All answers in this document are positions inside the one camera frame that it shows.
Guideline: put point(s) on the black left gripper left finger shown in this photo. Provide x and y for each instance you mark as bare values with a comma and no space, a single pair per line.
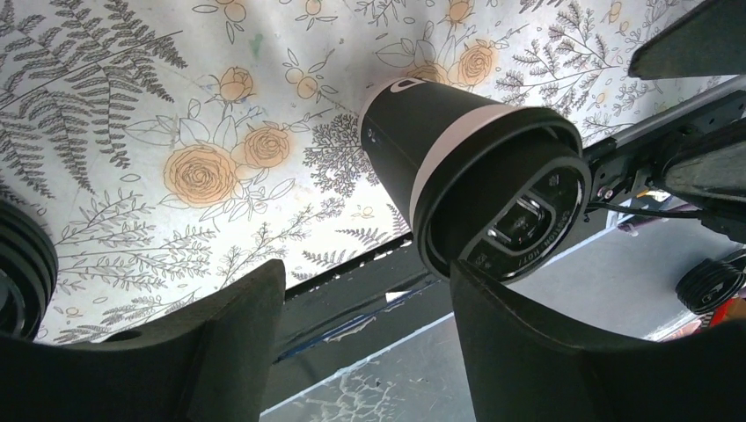
208,361

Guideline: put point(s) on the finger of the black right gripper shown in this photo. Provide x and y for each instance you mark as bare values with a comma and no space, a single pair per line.
709,170
709,40

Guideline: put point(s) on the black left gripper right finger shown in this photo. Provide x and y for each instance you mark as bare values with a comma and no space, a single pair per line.
527,362

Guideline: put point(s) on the black plastic cup lid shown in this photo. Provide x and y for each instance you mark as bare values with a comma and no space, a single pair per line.
500,188

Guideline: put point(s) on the black paper coffee cup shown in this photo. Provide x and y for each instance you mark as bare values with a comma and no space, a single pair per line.
421,135

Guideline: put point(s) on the stack of black lids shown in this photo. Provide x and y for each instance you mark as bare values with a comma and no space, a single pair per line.
29,268

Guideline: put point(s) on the floral table mat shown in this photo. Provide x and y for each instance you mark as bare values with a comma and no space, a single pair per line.
169,147

